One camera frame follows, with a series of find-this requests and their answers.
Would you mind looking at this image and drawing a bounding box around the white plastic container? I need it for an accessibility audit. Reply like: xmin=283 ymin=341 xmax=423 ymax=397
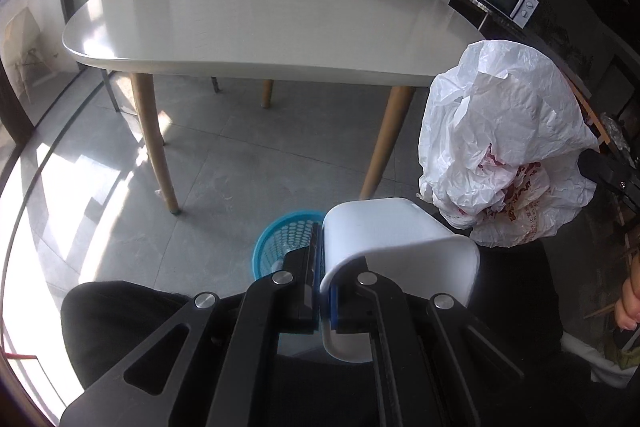
xmin=319 ymin=197 xmax=480 ymax=363

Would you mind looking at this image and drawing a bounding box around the white plastic shopping bag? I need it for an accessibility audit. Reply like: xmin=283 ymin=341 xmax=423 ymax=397
xmin=419 ymin=40 xmax=598 ymax=248

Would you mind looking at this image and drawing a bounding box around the person's right hand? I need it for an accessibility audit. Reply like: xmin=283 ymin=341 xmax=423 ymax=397
xmin=614 ymin=257 xmax=640 ymax=331

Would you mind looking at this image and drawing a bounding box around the blue plastic waste basket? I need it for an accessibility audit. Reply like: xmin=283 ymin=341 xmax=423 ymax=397
xmin=250 ymin=210 xmax=324 ymax=280

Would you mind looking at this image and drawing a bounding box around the round white table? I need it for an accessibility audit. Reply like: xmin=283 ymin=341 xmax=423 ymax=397
xmin=62 ymin=0 xmax=480 ymax=213

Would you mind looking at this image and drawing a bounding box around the balcony folding chair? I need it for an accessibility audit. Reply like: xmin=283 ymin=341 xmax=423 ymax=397
xmin=2 ymin=8 xmax=52 ymax=96

